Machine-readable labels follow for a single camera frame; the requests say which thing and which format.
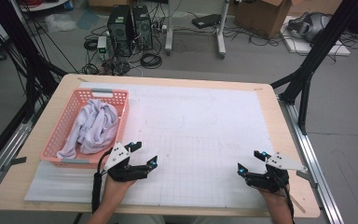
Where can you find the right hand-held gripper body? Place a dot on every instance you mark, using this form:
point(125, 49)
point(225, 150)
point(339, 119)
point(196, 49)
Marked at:
point(279, 161)

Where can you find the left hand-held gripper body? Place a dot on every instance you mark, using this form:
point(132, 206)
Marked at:
point(118, 154)

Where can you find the lavender printed cloth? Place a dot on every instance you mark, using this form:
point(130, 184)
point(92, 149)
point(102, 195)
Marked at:
point(96, 127)

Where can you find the pink plastic basket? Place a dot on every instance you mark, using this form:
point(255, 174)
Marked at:
point(74, 109)

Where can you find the person's left hand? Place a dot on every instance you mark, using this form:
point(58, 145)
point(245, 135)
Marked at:
point(113, 189)

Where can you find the person's right hand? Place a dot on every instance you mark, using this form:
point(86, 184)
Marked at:
point(276, 200)

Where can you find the thin wooden stick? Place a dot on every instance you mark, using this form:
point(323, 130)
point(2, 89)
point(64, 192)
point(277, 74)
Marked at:
point(296, 202)

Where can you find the white gridded mat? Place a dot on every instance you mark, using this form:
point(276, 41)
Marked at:
point(199, 124)

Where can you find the white power box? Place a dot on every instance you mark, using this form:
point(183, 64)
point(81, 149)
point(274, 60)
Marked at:
point(102, 45)

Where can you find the black computer tower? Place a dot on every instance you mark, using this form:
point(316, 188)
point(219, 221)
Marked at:
point(119, 31)
point(143, 28)

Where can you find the white metal stand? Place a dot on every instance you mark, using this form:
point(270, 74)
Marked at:
point(168, 31)

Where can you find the white flat board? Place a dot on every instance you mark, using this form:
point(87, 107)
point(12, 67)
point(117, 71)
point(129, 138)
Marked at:
point(338, 49)

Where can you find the blue sheet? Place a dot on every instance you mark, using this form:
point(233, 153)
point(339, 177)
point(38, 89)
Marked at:
point(88, 19)

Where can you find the open cardboard box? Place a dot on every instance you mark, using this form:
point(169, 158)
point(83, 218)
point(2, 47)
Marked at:
point(261, 18)

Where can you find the grey helmet-like device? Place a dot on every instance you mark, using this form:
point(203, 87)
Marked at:
point(310, 26)

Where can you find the clear plastic bag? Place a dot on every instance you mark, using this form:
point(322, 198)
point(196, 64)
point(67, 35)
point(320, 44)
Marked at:
point(60, 22)

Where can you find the black flat device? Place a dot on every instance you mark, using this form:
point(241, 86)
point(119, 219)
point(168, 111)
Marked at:
point(206, 21)

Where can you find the white round table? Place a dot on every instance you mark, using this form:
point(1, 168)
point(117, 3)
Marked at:
point(43, 5)

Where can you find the grey metal bracket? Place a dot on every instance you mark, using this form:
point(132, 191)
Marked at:
point(306, 177)
point(15, 162)

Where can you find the aluminium rail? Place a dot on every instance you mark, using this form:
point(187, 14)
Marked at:
point(310, 155)
point(9, 146)

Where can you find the black metal frame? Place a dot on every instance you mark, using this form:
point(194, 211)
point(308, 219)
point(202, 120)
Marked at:
point(18, 34)
point(323, 40)

